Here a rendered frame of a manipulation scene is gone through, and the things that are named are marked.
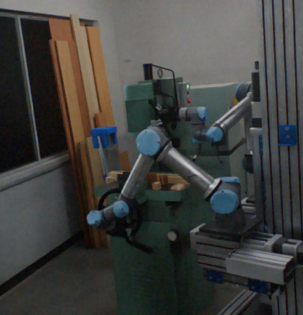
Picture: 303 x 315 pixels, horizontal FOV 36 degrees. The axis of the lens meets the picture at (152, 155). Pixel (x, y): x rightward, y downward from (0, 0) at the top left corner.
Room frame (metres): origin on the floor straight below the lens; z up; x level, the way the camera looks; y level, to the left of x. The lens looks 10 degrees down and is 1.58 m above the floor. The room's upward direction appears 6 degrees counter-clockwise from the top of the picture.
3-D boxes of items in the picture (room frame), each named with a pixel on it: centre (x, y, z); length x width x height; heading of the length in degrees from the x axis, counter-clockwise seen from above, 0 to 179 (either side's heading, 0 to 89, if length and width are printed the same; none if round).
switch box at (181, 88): (2.99, -0.23, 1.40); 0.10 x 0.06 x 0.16; 150
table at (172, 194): (2.69, 0.10, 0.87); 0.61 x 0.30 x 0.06; 60
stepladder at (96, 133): (3.68, 0.33, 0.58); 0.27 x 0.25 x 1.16; 64
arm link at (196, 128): (2.46, -0.27, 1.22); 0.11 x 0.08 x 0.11; 24
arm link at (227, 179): (2.11, -0.34, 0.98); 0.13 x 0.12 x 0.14; 165
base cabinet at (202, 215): (2.89, -0.01, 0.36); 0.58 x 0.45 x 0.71; 150
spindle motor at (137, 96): (2.79, 0.05, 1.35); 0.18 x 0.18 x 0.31
